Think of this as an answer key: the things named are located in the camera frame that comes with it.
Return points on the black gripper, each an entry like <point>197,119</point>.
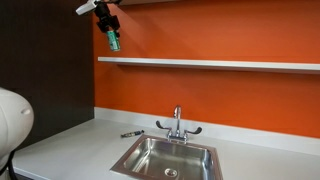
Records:
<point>106,18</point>

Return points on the green soda can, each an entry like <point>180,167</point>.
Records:
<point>113,41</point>

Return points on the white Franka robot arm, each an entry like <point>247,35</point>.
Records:
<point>13,123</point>

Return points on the dark wood-grain cabinet panel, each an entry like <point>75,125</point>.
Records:
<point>50,66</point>

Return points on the dark blue snack bar wrapper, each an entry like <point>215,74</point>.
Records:
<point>132,133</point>

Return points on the stainless steel sink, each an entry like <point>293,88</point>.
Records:
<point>166,160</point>

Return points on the white backsplash strip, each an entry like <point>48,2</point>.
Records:
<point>250,133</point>

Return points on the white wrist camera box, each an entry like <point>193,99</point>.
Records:
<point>86,7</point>

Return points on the long white wall shelf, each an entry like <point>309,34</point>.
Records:
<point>216,64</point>

